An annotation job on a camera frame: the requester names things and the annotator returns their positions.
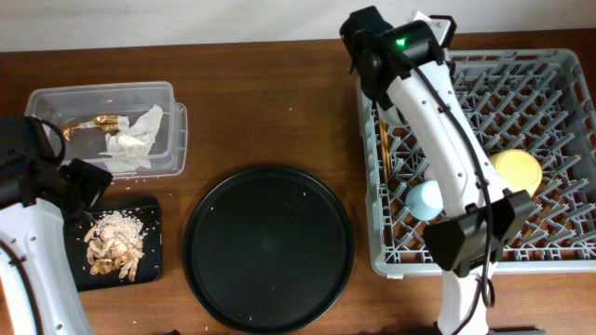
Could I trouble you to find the gold coffee sachet wrapper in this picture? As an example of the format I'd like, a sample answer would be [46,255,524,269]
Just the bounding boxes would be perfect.
[61,115,129,141]

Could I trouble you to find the white tissue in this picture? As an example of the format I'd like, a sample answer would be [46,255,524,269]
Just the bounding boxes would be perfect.
[102,105,163,173]

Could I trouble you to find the clear plastic waste bin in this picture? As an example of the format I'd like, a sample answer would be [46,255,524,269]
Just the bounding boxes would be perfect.
[25,81,188,180]

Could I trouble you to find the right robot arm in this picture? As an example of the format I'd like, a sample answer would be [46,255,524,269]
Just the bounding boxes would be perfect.
[339,6,534,334]

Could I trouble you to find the pink cup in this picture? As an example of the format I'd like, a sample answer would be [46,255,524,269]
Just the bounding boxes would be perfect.
[423,166,436,181]

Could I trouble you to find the grey dishwasher rack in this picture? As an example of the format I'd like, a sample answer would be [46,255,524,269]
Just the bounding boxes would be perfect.
[360,49,595,279]

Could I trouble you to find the food scraps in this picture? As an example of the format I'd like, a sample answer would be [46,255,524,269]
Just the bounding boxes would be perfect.
[83,211,145,282]

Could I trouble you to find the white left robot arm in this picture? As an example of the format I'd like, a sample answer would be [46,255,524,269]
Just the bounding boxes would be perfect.
[1,116,113,334]

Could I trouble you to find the black rectangular tray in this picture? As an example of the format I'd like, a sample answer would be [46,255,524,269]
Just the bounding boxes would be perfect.
[64,196,162,291]

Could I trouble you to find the blue cup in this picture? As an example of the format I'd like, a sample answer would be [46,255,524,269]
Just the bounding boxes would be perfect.
[405,181,443,221]

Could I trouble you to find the grey plate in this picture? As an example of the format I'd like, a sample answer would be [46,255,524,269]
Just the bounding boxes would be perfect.
[376,102,408,127]

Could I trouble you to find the round black serving tray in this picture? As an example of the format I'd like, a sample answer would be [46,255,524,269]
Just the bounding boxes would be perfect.
[182,166,355,334]

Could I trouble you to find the yellow bowl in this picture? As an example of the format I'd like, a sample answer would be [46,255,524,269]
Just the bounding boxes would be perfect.
[490,149,543,197]

